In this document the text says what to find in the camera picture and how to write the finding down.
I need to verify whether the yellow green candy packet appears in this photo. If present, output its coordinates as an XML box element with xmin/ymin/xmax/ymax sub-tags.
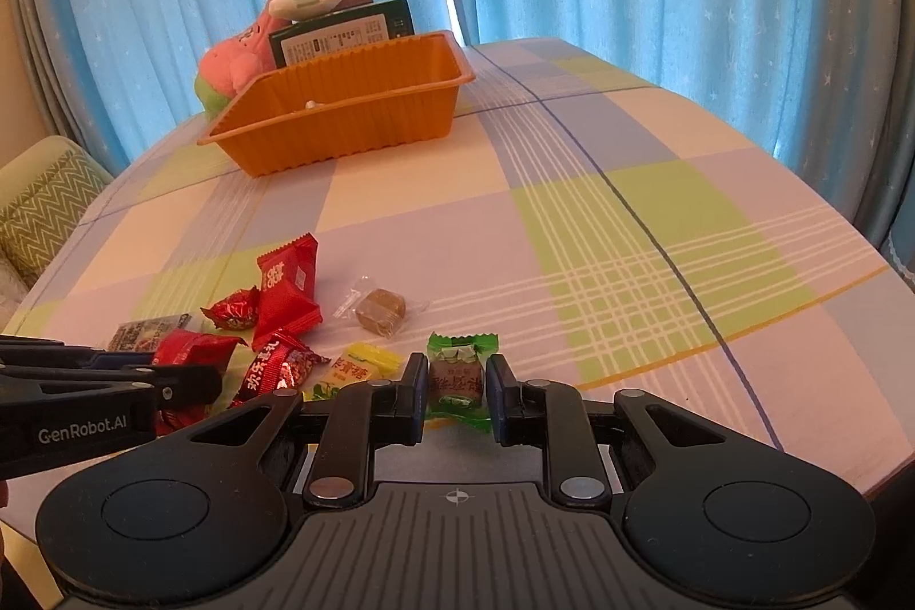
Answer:
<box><xmin>304</xmin><ymin>342</ymin><xmax>403</xmax><ymax>401</ymax></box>

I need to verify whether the green hawthorn candy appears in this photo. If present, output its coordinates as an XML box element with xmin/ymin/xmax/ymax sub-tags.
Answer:
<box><xmin>427</xmin><ymin>333</ymin><xmax>499</xmax><ymax>432</ymax></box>

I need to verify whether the red text snack packet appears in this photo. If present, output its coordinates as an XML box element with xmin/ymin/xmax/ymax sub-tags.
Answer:
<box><xmin>231</xmin><ymin>331</ymin><xmax>331</xmax><ymax>407</ymax></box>

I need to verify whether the grey nut snack packet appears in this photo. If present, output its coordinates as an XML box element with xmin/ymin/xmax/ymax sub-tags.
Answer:
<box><xmin>107</xmin><ymin>313</ymin><xmax>192</xmax><ymax>353</ymax></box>

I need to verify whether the clear brown candy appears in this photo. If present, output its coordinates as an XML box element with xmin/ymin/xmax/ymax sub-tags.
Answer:
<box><xmin>332</xmin><ymin>276</ymin><xmax>428</xmax><ymax>339</ymax></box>

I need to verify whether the small red candy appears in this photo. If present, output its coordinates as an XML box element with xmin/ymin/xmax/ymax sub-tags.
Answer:
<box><xmin>202</xmin><ymin>286</ymin><xmax>261</xmax><ymax>331</ymax></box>

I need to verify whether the red double-happiness candy packet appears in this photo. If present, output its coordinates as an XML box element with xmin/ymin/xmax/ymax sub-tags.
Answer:
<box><xmin>253</xmin><ymin>234</ymin><xmax>323</xmax><ymax>350</ymax></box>

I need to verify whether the green chevron cushion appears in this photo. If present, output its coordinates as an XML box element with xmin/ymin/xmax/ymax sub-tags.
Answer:
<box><xmin>0</xmin><ymin>147</ymin><xmax>117</xmax><ymax>290</ymax></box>

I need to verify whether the plaid tablecloth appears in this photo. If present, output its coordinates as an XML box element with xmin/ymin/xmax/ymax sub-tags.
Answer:
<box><xmin>9</xmin><ymin>39</ymin><xmax>913</xmax><ymax>490</ymax></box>

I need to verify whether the cream sofa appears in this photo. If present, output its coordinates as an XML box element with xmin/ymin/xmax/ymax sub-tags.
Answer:
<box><xmin>0</xmin><ymin>133</ymin><xmax>95</xmax><ymax>312</ymax></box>

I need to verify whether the orange plastic tray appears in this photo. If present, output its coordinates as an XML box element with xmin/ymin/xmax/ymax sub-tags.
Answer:
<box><xmin>198</xmin><ymin>31</ymin><xmax>475</xmax><ymax>178</ymax></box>

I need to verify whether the pink starfish plush toy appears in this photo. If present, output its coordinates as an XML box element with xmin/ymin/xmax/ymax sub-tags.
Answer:
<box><xmin>194</xmin><ymin>9</ymin><xmax>290</xmax><ymax>116</ymax></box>

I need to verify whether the dark green tea box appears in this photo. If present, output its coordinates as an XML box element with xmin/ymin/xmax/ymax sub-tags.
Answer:
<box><xmin>270</xmin><ymin>0</ymin><xmax>414</xmax><ymax>68</ymax></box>

